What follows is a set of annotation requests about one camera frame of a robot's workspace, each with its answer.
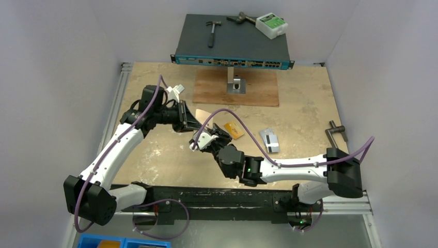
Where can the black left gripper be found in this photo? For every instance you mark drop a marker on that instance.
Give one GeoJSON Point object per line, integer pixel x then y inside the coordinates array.
{"type": "Point", "coordinates": [186, 121]}

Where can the gold credit card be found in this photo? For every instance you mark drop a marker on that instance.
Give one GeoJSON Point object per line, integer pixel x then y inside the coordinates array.
{"type": "Point", "coordinates": [234, 130]}

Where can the brown plywood board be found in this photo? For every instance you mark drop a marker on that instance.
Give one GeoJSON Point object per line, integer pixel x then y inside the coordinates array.
{"type": "Point", "coordinates": [250, 87]}

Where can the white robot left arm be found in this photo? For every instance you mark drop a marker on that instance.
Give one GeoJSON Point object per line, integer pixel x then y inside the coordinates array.
{"type": "Point", "coordinates": [90, 195]}

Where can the metal stand base bracket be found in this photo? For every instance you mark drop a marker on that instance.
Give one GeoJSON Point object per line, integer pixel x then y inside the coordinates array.
{"type": "Point", "coordinates": [235, 84]}

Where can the white green box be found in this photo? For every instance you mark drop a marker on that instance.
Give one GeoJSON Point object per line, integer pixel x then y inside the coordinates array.
{"type": "Point", "coordinates": [271, 25]}

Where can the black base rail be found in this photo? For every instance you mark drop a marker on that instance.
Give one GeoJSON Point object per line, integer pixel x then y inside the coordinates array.
{"type": "Point", "coordinates": [216, 204]}

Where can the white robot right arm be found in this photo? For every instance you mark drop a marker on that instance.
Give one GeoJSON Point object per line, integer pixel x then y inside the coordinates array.
{"type": "Point", "coordinates": [332, 173]}

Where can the dark pliers tool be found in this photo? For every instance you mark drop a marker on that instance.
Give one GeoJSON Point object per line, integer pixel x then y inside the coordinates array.
{"type": "Point", "coordinates": [241, 18]}

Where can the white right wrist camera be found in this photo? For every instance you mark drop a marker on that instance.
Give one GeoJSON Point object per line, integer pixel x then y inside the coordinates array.
{"type": "Point", "coordinates": [203, 141]}

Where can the small hammer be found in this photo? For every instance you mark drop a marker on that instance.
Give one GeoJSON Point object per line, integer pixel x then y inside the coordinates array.
{"type": "Point", "coordinates": [213, 25]}

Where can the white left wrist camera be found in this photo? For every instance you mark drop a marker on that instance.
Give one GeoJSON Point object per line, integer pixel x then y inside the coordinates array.
{"type": "Point", "coordinates": [174, 92]}

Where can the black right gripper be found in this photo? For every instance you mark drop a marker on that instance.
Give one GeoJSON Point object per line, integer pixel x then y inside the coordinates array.
{"type": "Point", "coordinates": [215, 139]}

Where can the blue plastic bin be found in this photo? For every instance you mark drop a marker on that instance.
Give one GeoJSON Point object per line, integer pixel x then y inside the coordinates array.
{"type": "Point", "coordinates": [89, 240]}

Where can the silver credit card stack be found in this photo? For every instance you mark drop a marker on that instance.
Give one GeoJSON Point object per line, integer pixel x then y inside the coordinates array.
{"type": "Point", "coordinates": [270, 140]}

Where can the tan leather card holder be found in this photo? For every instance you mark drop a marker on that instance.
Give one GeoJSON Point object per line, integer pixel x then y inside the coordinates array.
{"type": "Point", "coordinates": [201, 116]}

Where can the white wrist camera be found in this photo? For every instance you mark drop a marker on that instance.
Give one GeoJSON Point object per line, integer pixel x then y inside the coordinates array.
{"type": "Point", "coordinates": [174, 92]}
{"type": "Point", "coordinates": [203, 141]}

